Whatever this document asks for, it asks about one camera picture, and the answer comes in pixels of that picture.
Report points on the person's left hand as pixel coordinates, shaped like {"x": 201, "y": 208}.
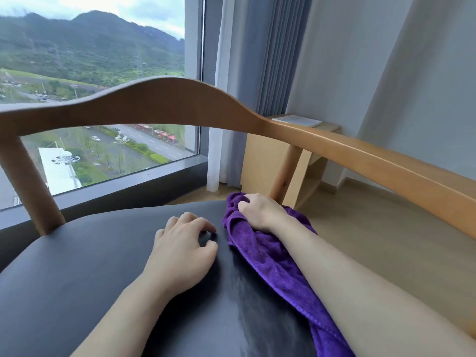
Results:
{"x": 178, "y": 256}

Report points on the person's right hand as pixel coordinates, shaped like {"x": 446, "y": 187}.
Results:
{"x": 262, "y": 213}

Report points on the person's right thumb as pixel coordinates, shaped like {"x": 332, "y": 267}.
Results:
{"x": 243, "y": 208}

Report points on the person's left middle finger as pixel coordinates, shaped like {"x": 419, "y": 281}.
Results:
{"x": 187, "y": 217}

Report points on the person's left little finger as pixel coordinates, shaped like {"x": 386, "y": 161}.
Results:
{"x": 160, "y": 234}

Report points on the person's left thumb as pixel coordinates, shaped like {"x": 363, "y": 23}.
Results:
{"x": 209, "y": 250}

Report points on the purple microfibre cloth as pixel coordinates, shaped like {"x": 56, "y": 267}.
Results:
{"x": 267, "y": 263}

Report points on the person's left forearm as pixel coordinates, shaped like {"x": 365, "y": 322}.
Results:
{"x": 126, "y": 323}

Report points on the person's right forearm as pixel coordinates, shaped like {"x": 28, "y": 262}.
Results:
{"x": 357, "y": 293}

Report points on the light wooden side table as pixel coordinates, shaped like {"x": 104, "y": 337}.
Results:
{"x": 264, "y": 159}

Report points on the white sheer curtain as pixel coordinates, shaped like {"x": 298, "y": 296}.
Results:
{"x": 217, "y": 152}

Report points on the wooden chair with black seat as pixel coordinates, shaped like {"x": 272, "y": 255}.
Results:
{"x": 93, "y": 278}

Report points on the white flat pad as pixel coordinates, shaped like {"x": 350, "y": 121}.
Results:
{"x": 297, "y": 120}

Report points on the grey pleated curtain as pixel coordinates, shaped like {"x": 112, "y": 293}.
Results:
{"x": 271, "y": 51}

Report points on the large glass window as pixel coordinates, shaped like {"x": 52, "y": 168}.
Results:
{"x": 93, "y": 44}

